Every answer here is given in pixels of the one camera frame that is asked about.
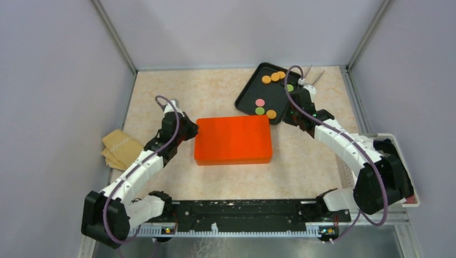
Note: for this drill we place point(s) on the white plastic basket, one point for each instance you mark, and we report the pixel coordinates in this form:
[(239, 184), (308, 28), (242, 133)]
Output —
[(360, 186)]

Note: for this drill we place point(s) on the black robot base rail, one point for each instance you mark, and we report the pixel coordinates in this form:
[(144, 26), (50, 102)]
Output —
[(248, 215)]

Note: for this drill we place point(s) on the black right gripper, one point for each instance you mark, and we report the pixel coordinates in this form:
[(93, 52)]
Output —
[(287, 118)]

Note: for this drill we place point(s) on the pink sandwich cookie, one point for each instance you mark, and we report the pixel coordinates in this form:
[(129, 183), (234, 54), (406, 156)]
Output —
[(260, 102)]

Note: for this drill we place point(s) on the black baking tray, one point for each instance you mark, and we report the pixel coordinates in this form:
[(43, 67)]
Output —
[(273, 94)]

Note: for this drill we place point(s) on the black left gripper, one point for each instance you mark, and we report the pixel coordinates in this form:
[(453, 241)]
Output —
[(193, 128)]

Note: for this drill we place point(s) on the yellow sandwich cookie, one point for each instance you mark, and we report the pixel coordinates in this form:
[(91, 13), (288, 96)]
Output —
[(281, 74), (271, 114), (266, 79), (275, 77)]

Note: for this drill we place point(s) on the orange tin lid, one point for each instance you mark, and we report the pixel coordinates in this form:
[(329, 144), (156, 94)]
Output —
[(233, 140)]

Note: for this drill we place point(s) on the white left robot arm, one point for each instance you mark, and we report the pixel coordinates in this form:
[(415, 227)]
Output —
[(110, 214)]

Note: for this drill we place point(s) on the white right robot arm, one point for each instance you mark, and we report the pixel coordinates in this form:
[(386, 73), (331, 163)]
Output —
[(380, 176)]

